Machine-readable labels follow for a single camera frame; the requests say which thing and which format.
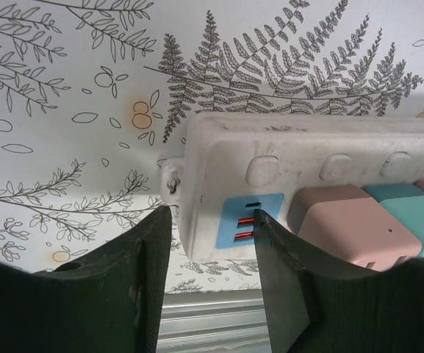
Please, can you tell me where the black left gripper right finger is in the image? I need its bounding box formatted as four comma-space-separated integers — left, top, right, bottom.
254, 208, 424, 353

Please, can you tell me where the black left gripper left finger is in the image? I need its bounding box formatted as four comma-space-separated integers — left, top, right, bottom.
0, 205, 173, 353

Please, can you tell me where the teal cube plug adapter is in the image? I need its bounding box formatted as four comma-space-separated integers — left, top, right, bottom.
362, 182, 424, 260

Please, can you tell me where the white power strip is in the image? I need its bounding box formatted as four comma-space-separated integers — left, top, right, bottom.
157, 112, 424, 264

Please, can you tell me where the floral patterned tablecloth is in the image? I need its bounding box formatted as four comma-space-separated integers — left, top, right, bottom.
0, 0, 424, 295

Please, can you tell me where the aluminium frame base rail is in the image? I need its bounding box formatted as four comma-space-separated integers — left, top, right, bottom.
156, 288, 273, 353

